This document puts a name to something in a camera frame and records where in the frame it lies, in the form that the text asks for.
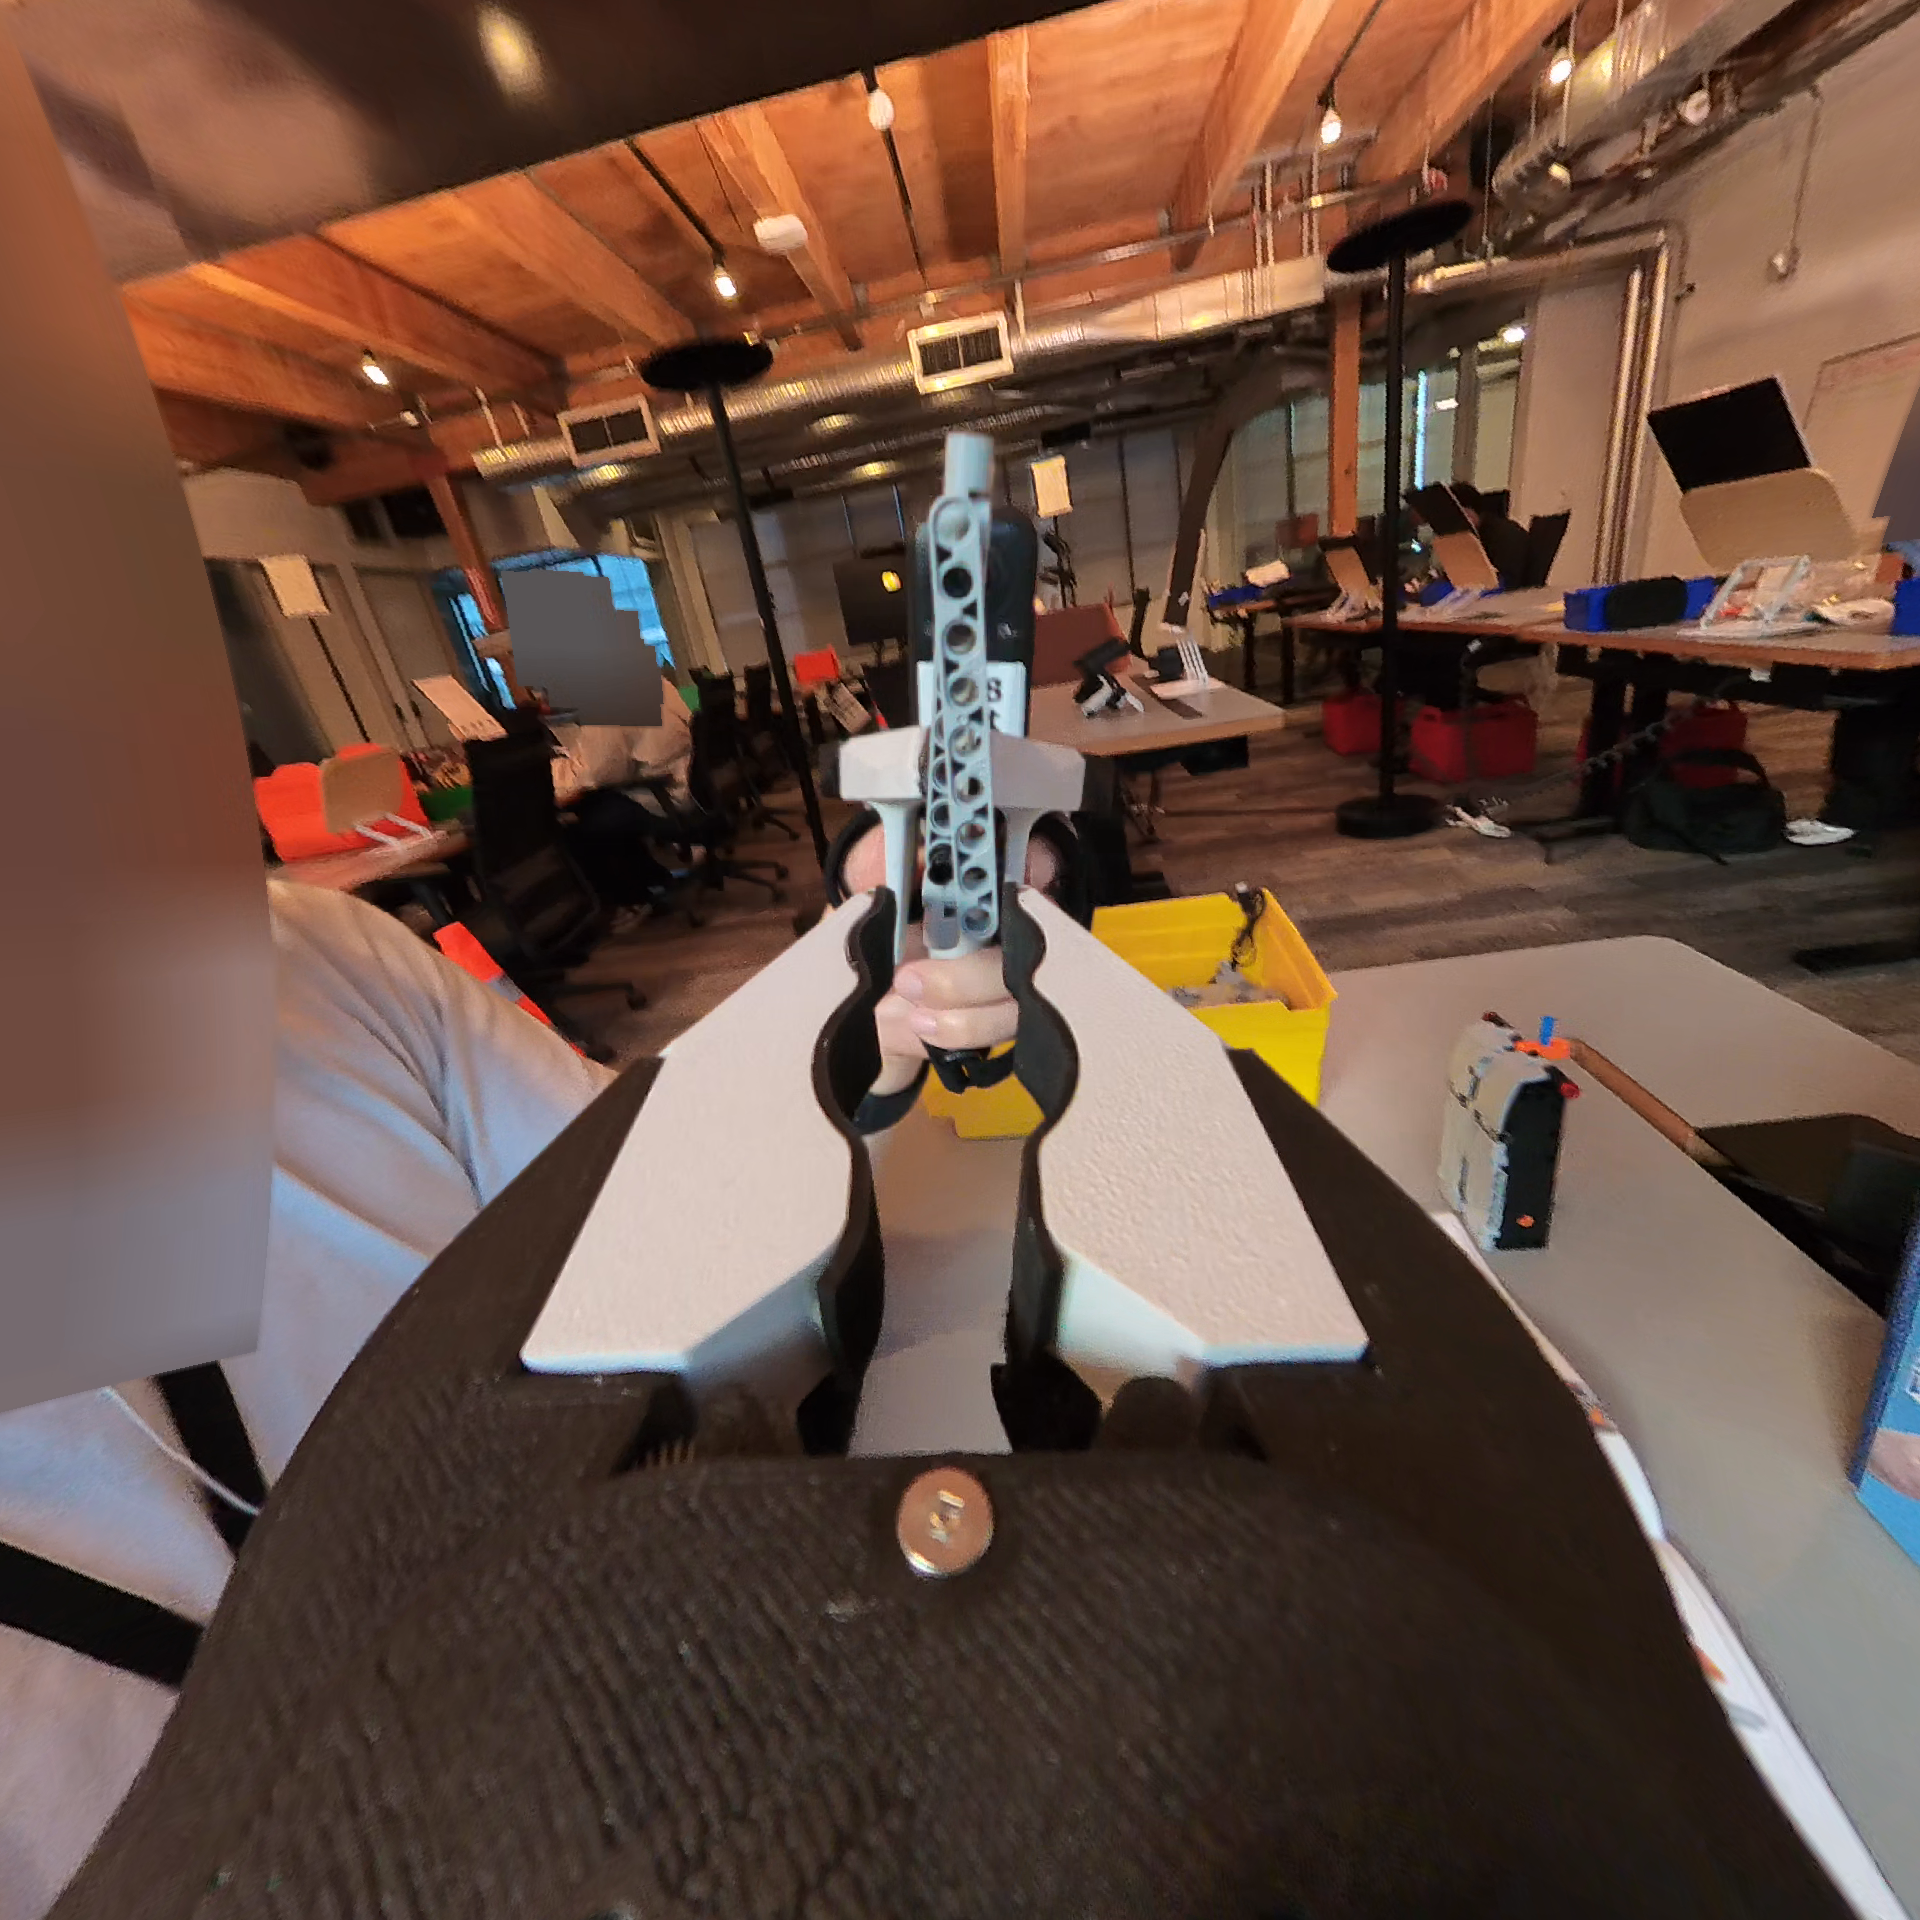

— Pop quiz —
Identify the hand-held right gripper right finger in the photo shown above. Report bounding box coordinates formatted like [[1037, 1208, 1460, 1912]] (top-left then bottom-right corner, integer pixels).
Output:
[[995, 888, 1371, 1453]]

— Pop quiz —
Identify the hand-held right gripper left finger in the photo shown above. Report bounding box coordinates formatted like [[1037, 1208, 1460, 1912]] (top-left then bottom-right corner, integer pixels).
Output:
[[517, 888, 896, 1453]]

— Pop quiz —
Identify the grey perforated toy beam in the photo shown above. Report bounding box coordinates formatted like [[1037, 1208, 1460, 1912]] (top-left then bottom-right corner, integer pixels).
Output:
[[914, 432, 1008, 962]]

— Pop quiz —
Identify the light grey desk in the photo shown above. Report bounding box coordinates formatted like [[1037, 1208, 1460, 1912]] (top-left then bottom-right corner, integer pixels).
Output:
[[1320, 933, 1920, 1920]]

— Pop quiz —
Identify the person's left hand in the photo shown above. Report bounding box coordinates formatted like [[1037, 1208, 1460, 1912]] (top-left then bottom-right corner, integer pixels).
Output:
[[867, 957, 1024, 1100]]

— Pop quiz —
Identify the brown seat back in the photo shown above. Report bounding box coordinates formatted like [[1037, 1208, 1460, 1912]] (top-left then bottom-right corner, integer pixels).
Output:
[[1035, 600, 1129, 684]]

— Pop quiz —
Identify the grey table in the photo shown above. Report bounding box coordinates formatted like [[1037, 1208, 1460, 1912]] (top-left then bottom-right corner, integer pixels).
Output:
[[1027, 672, 1289, 902]]

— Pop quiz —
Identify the yellow bin with toy parts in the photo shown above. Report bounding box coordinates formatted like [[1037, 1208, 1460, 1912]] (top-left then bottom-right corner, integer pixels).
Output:
[[919, 888, 1339, 1142]]

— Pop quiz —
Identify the white ceiling vent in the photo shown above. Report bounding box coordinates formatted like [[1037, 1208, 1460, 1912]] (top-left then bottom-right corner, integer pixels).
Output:
[[908, 310, 1016, 396], [560, 394, 664, 466]]

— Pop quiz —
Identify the grey black toy brick assembly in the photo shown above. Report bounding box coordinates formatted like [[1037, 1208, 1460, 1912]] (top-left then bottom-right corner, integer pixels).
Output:
[[1437, 1013, 1585, 1254]]

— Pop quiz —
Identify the black office chair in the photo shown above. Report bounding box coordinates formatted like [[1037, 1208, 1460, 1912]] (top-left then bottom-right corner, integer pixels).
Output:
[[464, 728, 647, 1038]]

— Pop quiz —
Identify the wooden work table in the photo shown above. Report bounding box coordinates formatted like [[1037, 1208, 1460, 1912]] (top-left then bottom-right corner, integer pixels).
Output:
[[1523, 609, 1920, 819], [1283, 592, 1562, 707]]

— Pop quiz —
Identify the large red crate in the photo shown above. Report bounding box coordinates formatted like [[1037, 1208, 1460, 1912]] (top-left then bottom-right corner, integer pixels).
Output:
[[1410, 697, 1538, 784]]

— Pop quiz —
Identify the brown wooden stick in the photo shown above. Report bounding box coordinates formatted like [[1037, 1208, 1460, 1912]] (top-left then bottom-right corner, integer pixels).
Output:
[[1559, 1036, 1736, 1168]]

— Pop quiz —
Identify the blue bin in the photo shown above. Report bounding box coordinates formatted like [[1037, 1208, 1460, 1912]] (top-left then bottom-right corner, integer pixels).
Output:
[[1563, 573, 1720, 633]]

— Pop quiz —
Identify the orange bin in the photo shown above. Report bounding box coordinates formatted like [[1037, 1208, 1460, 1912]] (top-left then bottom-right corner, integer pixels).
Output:
[[251, 745, 453, 864]]

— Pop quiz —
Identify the dark flat panel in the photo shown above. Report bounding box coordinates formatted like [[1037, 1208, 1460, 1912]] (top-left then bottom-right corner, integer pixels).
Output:
[[1697, 1114, 1920, 1315]]

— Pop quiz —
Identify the black bag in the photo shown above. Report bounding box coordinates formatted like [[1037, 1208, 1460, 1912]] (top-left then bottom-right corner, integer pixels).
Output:
[[1621, 748, 1787, 860]]

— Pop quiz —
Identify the person's white shirt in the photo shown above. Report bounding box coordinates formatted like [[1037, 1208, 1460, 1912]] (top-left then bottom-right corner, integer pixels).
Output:
[[0, 1358, 303, 1920]]

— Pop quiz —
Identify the blue robot kit box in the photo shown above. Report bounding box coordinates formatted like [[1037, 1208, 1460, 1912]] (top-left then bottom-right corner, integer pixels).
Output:
[[1848, 1224, 1920, 1562]]

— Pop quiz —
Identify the printed instruction booklet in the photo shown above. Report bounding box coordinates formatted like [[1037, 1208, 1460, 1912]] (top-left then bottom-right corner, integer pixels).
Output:
[[1431, 1201, 1906, 1920]]

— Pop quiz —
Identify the large beige black book stand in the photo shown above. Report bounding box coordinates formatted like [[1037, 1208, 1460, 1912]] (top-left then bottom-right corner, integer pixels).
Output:
[[1649, 376, 1896, 624]]

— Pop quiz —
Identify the dark glossy overhead panel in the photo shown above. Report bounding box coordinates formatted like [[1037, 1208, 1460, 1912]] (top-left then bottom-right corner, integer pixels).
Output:
[[0, 0, 1097, 273]]

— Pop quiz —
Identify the silver air duct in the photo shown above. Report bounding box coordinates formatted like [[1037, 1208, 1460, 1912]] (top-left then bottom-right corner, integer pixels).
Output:
[[471, 224, 1666, 483]]

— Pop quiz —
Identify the black strap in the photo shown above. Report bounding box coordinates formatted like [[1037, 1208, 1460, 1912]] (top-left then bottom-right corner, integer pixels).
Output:
[[0, 1362, 275, 1685]]

